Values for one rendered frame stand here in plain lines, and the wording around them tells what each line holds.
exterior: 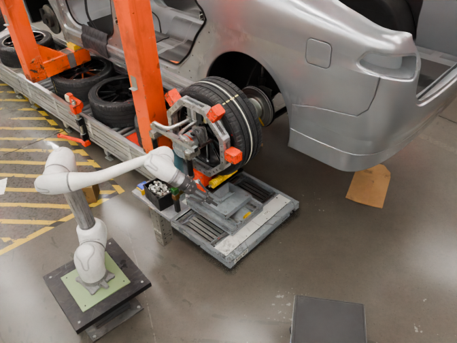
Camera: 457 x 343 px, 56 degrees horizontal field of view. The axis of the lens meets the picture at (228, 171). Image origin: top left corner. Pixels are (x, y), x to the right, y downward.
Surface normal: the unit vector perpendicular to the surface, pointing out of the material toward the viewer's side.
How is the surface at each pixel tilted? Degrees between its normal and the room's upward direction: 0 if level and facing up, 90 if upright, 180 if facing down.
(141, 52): 90
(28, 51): 90
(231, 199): 0
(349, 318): 0
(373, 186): 1
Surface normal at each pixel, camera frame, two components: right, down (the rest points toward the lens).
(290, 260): -0.04, -0.77
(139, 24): 0.73, 0.41
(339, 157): -0.60, 0.53
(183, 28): -0.55, -0.13
